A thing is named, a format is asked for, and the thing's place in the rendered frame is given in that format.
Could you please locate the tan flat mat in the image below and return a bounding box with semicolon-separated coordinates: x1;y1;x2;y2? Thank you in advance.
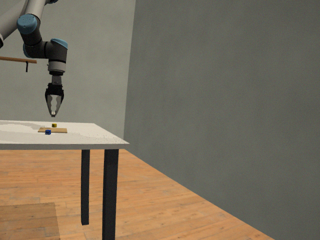
38;127;68;133

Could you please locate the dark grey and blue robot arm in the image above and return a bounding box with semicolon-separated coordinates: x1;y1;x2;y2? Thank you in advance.
0;0;68;89

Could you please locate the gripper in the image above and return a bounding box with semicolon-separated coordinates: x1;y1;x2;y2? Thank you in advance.
45;71;64;115

